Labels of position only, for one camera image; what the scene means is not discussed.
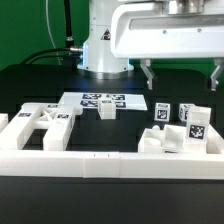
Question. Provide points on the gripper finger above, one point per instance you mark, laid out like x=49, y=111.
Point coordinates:
x=219, y=68
x=145, y=65

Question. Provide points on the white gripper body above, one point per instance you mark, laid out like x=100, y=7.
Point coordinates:
x=165, y=29

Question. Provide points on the white chair seat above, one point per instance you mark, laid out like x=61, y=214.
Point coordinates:
x=171, y=140

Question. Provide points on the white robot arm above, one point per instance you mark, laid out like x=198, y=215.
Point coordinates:
x=97, y=55

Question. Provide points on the white sheet with tags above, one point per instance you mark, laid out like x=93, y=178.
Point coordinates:
x=90, y=100

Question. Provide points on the white block at left edge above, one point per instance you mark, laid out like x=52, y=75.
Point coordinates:
x=3, y=120

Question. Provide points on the white U-shaped obstacle fence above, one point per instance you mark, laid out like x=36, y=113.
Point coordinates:
x=115, y=164

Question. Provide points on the black cable thick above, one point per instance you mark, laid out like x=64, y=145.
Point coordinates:
x=59, y=53

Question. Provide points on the white chair back frame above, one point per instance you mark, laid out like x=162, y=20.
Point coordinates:
x=56, y=119

